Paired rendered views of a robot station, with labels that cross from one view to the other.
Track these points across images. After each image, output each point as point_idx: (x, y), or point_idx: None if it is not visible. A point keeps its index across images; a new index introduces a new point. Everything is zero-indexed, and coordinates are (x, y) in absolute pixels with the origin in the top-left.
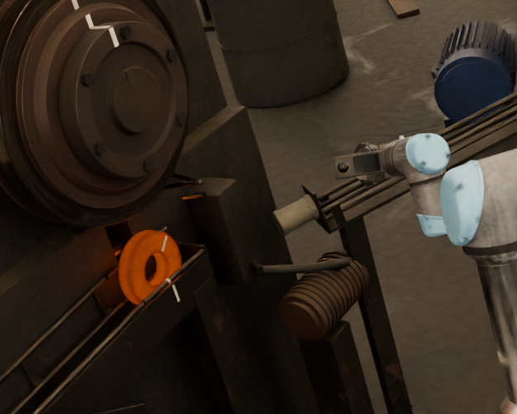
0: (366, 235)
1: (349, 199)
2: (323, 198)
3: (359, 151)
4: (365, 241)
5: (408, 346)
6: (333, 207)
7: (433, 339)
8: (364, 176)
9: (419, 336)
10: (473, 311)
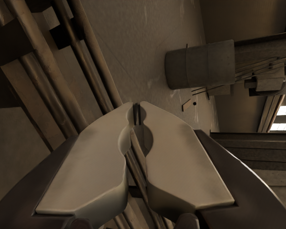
0: (1, 107)
1: (50, 82)
2: (77, 23)
3: (221, 183)
4: None
5: (14, 109)
6: (20, 27)
7: (18, 126)
8: (65, 194)
9: (24, 116)
10: (43, 149)
